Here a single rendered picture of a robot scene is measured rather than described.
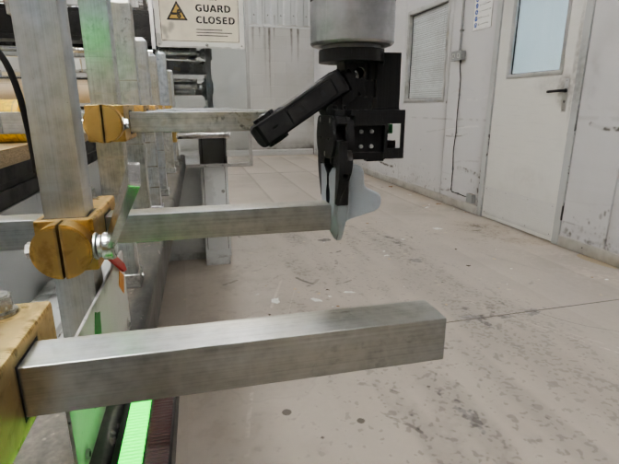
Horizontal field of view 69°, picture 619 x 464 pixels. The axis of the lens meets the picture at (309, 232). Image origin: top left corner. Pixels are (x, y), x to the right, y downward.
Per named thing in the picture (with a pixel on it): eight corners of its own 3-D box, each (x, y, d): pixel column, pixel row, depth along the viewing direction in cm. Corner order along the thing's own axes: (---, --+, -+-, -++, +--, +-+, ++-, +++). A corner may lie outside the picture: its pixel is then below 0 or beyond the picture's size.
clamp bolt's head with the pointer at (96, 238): (138, 258, 55) (113, 228, 41) (139, 279, 54) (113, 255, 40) (122, 260, 54) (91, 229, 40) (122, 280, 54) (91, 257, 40)
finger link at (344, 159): (352, 207, 49) (354, 124, 46) (339, 208, 48) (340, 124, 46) (339, 199, 53) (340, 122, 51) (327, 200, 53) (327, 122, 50)
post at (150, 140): (164, 231, 121) (146, 39, 108) (163, 235, 118) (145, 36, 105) (150, 232, 120) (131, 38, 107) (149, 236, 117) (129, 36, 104)
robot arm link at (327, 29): (322, -9, 42) (300, 11, 51) (321, 47, 44) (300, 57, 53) (410, -5, 44) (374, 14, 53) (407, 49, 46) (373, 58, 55)
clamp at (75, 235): (120, 237, 53) (114, 194, 52) (95, 277, 40) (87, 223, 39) (67, 239, 52) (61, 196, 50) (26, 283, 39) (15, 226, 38)
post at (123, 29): (155, 247, 97) (131, 1, 84) (154, 252, 94) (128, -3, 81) (137, 249, 96) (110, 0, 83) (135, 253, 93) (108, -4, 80)
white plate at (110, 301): (133, 325, 57) (124, 249, 55) (87, 486, 33) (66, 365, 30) (128, 325, 57) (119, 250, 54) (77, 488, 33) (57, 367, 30)
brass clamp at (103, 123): (140, 136, 74) (137, 104, 73) (129, 143, 61) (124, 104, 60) (99, 137, 72) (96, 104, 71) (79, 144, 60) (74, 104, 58)
